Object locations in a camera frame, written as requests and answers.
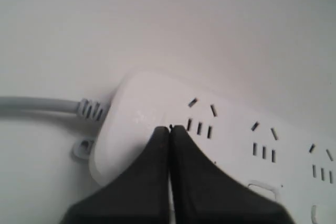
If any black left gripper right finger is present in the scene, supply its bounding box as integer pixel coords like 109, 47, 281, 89
170, 125, 293, 223

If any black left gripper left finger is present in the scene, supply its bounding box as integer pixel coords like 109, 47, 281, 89
61, 126, 170, 224

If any grey power cord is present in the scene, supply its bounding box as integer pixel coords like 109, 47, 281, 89
0, 96, 106, 122

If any white power strip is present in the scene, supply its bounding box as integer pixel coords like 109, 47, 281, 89
94, 71, 336, 224

